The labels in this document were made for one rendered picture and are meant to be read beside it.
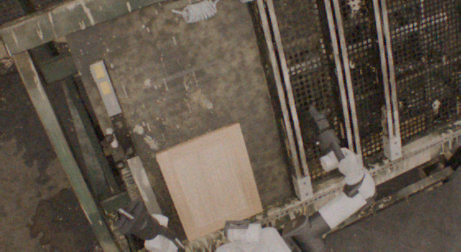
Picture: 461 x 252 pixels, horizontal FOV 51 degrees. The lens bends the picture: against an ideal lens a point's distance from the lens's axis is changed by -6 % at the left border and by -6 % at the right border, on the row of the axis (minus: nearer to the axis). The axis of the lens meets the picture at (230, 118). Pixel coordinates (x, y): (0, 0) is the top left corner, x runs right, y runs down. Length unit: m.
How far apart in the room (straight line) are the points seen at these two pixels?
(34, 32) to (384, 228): 2.50
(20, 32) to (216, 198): 1.11
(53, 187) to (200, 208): 1.61
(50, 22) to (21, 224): 2.11
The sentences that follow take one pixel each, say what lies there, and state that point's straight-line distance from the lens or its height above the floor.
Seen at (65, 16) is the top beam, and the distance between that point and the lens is 1.82.
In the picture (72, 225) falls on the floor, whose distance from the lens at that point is 3.55.
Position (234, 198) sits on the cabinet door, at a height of 1.00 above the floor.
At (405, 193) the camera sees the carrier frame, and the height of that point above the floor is 0.18.
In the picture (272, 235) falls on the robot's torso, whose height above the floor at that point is 1.34.
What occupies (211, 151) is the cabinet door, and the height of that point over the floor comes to 1.23.
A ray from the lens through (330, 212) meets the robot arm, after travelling 1.92.
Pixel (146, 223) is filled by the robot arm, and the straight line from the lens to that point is 1.77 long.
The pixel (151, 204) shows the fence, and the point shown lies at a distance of 2.22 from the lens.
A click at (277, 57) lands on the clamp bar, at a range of 2.09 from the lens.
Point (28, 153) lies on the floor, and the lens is 3.90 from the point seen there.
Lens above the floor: 3.17
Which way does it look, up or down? 59 degrees down
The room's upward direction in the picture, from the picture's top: 4 degrees counter-clockwise
